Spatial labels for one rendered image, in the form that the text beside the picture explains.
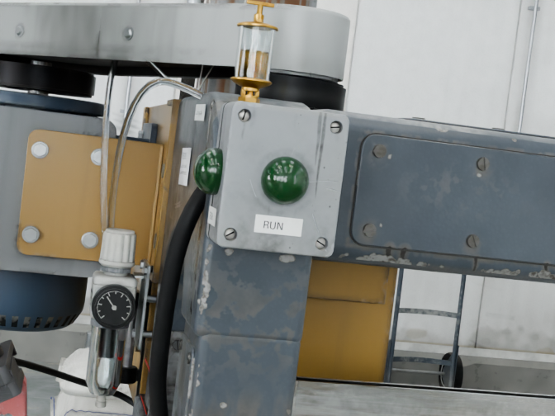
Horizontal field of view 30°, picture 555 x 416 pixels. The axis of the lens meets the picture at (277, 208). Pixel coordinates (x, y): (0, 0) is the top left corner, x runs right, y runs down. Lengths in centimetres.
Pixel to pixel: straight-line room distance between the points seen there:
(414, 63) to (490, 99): 53
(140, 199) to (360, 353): 27
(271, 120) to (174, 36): 27
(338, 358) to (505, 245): 33
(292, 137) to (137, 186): 43
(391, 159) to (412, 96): 549
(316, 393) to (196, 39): 31
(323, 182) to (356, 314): 39
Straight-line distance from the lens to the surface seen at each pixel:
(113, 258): 89
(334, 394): 89
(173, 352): 90
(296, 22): 81
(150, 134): 114
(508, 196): 74
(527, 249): 75
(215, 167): 64
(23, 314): 110
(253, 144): 63
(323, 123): 64
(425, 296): 631
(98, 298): 87
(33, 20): 103
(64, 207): 105
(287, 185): 62
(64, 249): 106
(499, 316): 651
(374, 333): 103
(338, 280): 96
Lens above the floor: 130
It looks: 3 degrees down
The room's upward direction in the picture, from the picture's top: 7 degrees clockwise
